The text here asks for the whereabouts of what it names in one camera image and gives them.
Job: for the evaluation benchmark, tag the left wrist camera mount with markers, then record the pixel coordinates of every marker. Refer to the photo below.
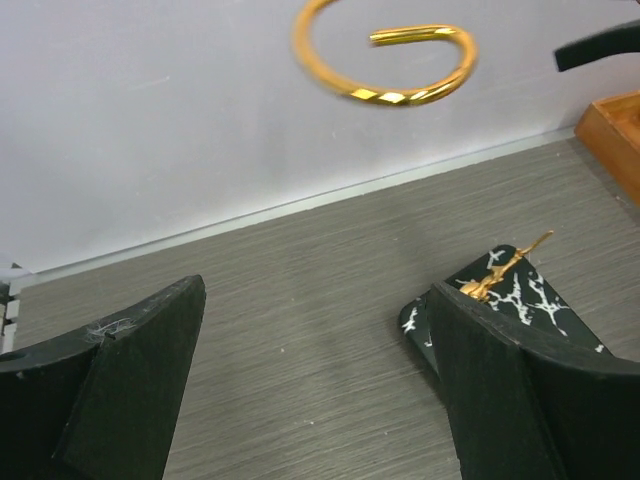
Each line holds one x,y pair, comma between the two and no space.
13,276

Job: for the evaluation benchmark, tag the wooden compartment tray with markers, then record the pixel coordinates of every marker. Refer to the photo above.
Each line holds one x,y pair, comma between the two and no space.
609,129

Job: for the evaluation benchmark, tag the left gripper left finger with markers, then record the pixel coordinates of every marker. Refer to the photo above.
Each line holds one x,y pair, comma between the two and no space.
102,401

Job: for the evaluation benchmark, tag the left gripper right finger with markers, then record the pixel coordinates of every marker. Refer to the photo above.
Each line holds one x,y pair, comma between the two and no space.
523,404

